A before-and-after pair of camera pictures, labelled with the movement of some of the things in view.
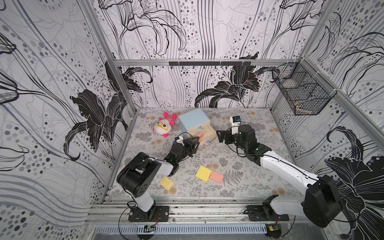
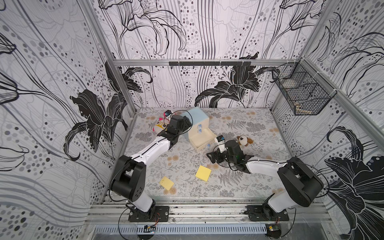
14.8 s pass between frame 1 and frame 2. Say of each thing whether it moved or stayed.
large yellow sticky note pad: stayed
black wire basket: stayed
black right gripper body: moved
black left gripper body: moved
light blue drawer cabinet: stayed
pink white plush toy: stayed
